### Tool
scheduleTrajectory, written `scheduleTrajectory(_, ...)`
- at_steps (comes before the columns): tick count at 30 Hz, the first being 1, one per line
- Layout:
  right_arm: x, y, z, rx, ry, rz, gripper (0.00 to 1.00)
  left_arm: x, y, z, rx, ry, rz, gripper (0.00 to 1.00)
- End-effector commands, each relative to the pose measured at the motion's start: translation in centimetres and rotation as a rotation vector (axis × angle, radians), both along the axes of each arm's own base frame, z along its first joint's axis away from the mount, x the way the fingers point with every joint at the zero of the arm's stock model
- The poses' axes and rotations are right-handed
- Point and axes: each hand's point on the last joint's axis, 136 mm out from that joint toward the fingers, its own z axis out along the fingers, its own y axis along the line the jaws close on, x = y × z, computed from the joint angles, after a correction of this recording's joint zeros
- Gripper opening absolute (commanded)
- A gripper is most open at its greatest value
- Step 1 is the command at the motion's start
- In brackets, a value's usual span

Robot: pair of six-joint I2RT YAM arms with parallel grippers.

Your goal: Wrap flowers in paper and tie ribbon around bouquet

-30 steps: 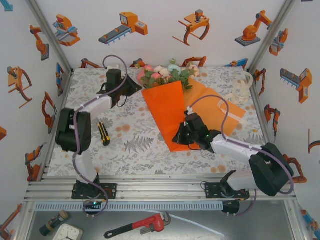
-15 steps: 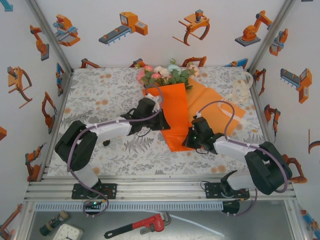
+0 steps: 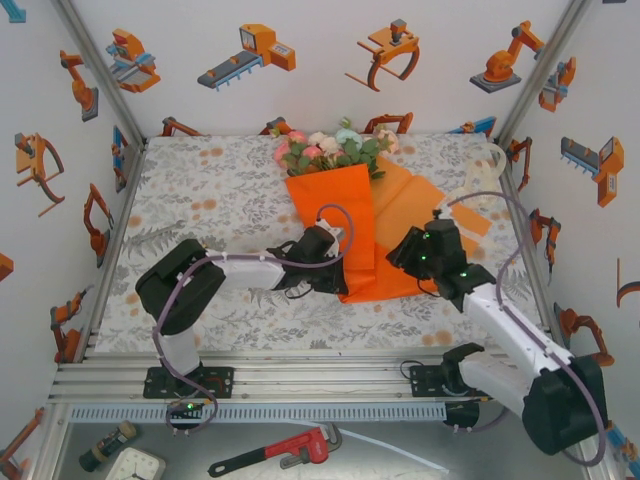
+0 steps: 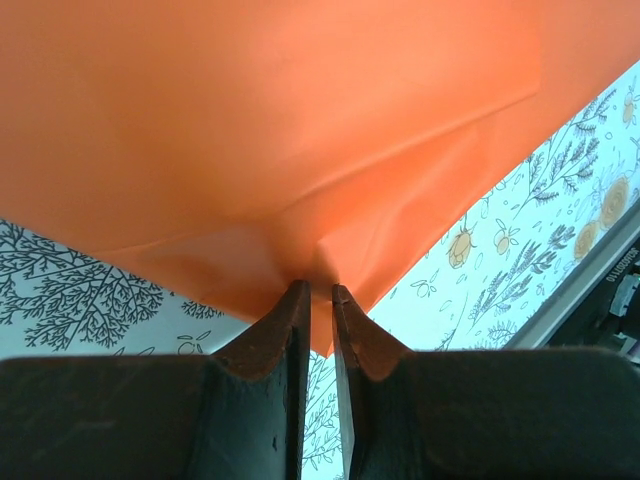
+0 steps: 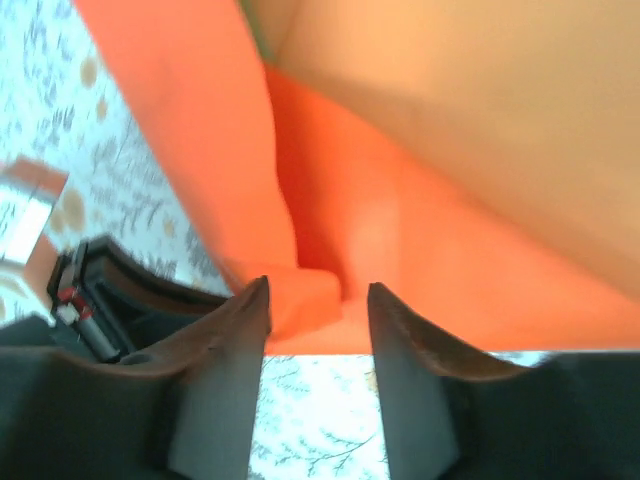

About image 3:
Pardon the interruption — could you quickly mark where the orange wrapping paper sheet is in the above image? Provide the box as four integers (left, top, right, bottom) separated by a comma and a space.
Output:
284, 154, 494, 305

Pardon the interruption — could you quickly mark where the cream printed ribbon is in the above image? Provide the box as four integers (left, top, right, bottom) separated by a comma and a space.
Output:
439, 142, 509, 251

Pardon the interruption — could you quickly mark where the artificial flower bouquet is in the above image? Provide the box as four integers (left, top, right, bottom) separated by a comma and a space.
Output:
272, 117, 401, 181

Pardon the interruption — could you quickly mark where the floral patterned tablecloth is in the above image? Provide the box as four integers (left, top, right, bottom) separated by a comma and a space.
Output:
94, 133, 551, 354

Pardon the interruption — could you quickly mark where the small black electronics box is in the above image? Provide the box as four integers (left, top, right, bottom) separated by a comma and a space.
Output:
442, 402, 481, 434
167, 399, 207, 422

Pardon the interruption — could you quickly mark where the red pipe wrench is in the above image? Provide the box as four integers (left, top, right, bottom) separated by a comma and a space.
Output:
207, 422, 344, 477

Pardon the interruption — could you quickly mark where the white plastic strip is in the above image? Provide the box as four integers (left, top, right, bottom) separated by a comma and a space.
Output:
344, 432, 450, 474

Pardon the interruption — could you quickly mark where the white alarm clock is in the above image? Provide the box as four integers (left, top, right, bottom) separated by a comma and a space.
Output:
104, 446, 167, 480

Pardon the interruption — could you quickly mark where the dark bottle with cork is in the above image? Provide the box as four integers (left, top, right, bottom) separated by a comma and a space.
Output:
78, 419, 137, 473

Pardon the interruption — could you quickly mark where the aluminium frame cross rail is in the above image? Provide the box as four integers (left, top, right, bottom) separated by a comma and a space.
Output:
47, 349, 596, 404

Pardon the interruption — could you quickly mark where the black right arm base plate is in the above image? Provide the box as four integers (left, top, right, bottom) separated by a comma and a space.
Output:
407, 364, 501, 400

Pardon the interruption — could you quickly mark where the grey slotted cable duct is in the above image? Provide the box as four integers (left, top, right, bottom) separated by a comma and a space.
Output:
67, 403, 448, 424

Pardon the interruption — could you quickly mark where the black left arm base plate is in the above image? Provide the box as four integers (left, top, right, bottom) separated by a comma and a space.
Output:
143, 367, 236, 400

